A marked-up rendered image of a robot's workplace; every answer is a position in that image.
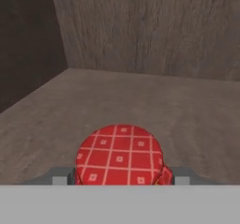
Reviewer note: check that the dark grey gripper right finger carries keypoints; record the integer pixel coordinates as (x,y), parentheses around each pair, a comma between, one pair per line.
(183,177)

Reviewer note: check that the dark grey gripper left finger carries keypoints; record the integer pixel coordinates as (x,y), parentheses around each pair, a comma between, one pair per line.
(59,177)

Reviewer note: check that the jam jar with red checked lid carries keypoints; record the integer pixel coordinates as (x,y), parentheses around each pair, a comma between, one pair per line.
(119,157)

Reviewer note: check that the brown wooden cabinet interior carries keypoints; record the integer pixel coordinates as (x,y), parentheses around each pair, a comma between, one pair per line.
(131,65)

